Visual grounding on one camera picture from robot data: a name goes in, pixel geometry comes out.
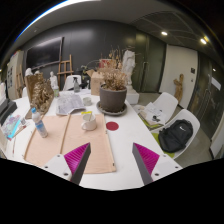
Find white ceramic mug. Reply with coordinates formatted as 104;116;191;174
80;112;98;132

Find small white plaster figure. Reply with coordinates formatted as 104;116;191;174
49;70;59;90

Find clear spray bottle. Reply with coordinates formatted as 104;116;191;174
73;77;81;94

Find stack of papers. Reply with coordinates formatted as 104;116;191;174
139;101;167;127

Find grey plant saucer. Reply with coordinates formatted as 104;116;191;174
96;100;128;117

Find colourful book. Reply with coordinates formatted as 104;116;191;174
0;113;28;141

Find long ceiling light strip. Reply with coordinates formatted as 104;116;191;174
14;0;101;41

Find small white cup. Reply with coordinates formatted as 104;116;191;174
82;96;93;107

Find brown cardboard box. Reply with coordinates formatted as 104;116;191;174
85;68;105;97

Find wooden easel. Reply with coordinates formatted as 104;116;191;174
57;54;74;90
16;64;26;98

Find black backpack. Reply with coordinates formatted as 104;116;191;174
157;119;194;154

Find lime green sheet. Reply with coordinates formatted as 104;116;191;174
151;132;176;159

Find brown wooden figure sculpture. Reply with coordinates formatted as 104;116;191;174
173;73;185;103

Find clear blue-capped drink bottle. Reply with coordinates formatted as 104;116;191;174
30;107;49;139

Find black wall board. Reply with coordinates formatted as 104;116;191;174
25;36;64;70

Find black flat boxes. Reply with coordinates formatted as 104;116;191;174
0;98;18;126

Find wooden paint brush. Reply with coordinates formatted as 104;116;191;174
13;124;31;138

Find dried plant in grey pot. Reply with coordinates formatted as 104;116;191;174
98;49;128;113

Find open grey magazine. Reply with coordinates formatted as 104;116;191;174
55;92;87;116

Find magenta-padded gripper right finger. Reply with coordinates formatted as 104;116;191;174
132;142;183;186

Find bronze relief sculpture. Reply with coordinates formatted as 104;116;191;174
24;72;55;120

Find flat round red coaster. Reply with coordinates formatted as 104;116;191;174
105;121;120;132

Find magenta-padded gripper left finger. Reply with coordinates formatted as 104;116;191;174
42;142;92;186

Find white plaster cast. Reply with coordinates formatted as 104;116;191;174
0;82;7;104

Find red box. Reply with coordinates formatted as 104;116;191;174
98;58;113;69

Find tall white plaster statue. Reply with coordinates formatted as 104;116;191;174
121;49;140;106

